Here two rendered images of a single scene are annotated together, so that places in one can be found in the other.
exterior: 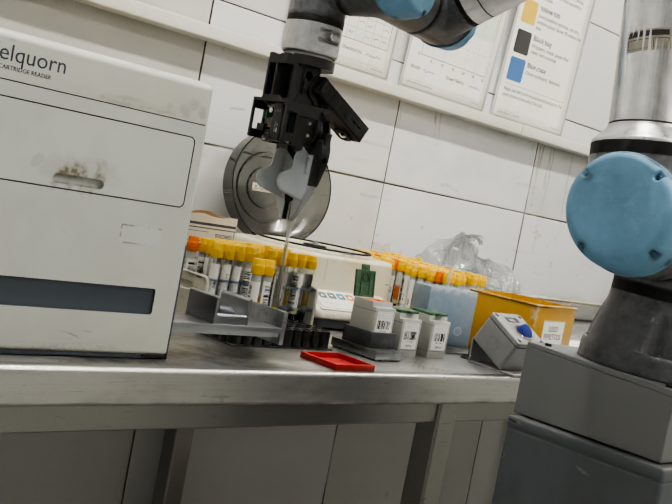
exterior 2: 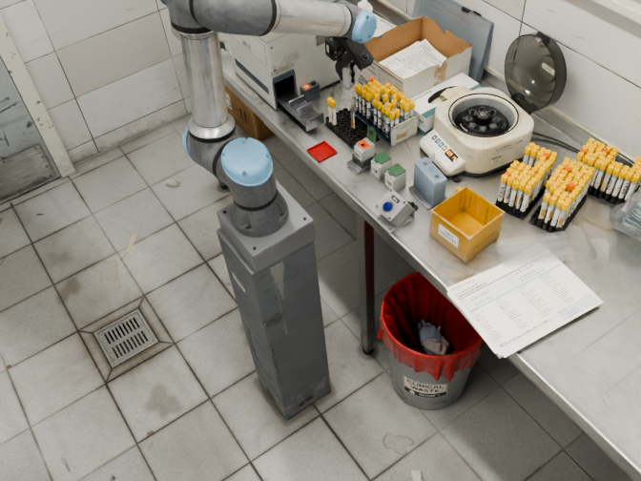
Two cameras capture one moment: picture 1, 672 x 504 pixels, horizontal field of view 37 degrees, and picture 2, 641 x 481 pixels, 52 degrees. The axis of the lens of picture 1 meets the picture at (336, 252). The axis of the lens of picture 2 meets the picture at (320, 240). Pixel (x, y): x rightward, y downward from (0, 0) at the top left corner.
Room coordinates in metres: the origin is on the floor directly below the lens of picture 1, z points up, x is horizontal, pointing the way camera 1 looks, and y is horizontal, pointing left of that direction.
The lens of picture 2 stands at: (1.56, -1.50, 2.21)
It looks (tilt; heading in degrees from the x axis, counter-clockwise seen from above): 49 degrees down; 104
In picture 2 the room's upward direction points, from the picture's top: 6 degrees counter-clockwise
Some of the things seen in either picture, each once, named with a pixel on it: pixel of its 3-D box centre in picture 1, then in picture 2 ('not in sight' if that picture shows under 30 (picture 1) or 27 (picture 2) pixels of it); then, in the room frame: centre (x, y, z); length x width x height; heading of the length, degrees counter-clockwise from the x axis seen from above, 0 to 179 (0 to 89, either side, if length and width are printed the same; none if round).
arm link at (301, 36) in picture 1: (312, 43); not in sight; (1.31, 0.08, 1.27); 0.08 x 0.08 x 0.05
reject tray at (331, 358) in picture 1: (337, 361); (321, 151); (1.24, -0.03, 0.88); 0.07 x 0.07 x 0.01; 44
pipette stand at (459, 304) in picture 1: (441, 318); (429, 183); (1.57, -0.18, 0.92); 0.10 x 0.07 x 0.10; 126
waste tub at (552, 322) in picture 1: (518, 327); (465, 223); (1.67, -0.33, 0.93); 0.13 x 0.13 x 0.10; 48
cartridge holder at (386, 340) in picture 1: (367, 341); (364, 158); (1.38, -0.07, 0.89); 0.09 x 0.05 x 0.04; 44
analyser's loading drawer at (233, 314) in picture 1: (201, 313); (297, 104); (1.14, 0.14, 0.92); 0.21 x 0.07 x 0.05; 134
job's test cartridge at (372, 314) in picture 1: (371, 321); (364, 152); (1.38, -0.07, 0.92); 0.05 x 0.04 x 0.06; 44
